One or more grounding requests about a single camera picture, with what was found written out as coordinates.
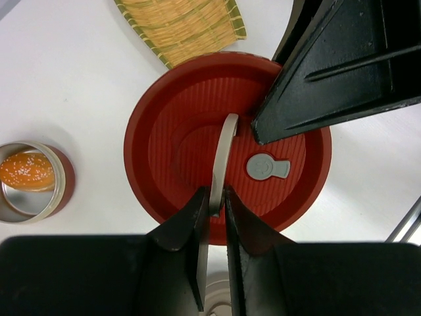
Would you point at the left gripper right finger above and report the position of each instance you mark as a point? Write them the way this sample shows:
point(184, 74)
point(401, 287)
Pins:
point(272, 275)

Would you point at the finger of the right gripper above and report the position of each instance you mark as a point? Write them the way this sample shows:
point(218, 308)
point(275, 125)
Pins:
point(365, 62)
point(307, 21)

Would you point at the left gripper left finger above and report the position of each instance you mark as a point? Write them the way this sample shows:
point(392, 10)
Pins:
point(162, 272)

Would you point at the red lid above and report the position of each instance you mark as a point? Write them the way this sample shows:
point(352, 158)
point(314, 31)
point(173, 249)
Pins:
point(172, 135)

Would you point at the red steel container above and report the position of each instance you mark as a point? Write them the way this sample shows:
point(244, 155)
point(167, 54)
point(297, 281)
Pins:
point(19, 207)

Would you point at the orange food piece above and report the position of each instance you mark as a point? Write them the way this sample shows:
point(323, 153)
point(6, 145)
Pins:
point(28, 172)

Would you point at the beige lid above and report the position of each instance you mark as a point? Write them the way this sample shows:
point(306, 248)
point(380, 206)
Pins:
point(217, 295)

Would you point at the yellow bamboo tray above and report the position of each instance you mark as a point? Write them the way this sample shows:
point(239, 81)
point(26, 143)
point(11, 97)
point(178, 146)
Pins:
point(177, 31)

